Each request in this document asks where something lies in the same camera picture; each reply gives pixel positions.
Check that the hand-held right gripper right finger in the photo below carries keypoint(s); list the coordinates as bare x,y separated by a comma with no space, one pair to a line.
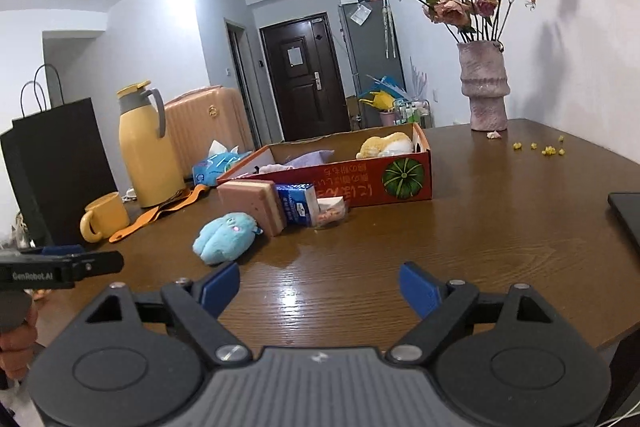
417,287

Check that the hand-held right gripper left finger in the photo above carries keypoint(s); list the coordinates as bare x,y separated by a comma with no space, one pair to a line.
222,287

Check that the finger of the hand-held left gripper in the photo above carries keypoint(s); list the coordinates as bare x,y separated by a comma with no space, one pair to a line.
100,263
62,250

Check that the blue plush toy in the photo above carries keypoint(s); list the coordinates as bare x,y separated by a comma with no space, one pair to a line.
225,239

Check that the red cardboard box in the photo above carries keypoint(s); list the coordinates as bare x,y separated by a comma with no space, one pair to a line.
350,192

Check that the yellow plush toy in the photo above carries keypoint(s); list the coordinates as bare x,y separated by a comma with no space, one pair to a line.
382,147

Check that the purple knitted cloth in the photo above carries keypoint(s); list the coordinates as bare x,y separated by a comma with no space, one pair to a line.
310,159

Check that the person's left hand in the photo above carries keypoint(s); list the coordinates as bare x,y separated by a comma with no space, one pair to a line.
17,352

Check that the yellow mug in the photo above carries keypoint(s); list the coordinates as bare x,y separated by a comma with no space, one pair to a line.
107,217

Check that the black paper bag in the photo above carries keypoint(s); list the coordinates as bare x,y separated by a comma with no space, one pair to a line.
55,167

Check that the pink sponge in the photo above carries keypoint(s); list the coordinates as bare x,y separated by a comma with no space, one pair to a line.
250,207

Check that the small blue white carton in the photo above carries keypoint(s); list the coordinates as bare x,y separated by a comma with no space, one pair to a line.
297,207

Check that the clear packet of pink bits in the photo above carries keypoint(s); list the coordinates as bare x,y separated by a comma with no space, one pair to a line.
331,213

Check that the yellow thermos jug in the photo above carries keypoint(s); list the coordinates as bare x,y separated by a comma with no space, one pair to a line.
150,157

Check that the blue tissue pack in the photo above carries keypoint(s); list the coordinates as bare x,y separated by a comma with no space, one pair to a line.
215,167

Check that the pink suitcase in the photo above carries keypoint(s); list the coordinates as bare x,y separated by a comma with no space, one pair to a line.
210,127

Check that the small rack with bottles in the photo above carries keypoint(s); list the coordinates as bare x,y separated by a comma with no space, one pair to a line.
412,112

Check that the scattered yellow crumbs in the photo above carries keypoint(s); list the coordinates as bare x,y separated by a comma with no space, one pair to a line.
550,151

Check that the pink ceramic vase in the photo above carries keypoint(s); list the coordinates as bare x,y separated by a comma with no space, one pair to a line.
482,87

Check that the interior side door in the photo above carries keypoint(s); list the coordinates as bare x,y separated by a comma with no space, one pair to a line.
242,77

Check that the dark brown entrance door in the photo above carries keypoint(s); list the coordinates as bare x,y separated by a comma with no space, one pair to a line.
300,82

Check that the black smartphone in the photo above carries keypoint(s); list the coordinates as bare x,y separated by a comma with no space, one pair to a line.
627,217

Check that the grey refrigerator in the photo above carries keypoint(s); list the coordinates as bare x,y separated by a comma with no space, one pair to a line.
370,52

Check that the paper note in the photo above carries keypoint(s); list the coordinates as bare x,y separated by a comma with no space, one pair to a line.
360,15

